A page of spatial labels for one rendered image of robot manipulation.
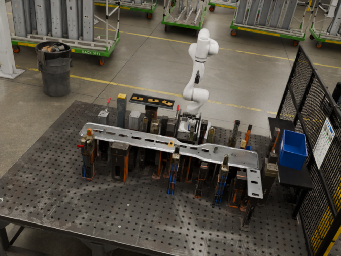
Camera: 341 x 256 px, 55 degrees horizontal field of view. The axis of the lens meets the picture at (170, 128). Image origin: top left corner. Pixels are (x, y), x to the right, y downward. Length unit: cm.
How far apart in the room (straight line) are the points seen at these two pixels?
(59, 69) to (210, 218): 337
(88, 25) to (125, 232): 488
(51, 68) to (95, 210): 301
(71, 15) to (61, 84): 186
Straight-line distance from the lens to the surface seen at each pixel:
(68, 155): 284
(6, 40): 582
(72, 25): 663
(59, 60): 492
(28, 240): 319
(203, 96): 284
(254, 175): 237
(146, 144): 246
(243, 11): 914
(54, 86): 512
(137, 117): 256
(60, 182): 260
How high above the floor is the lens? 244
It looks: 33 degrees down
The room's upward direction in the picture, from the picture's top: 7 degrees clockwise
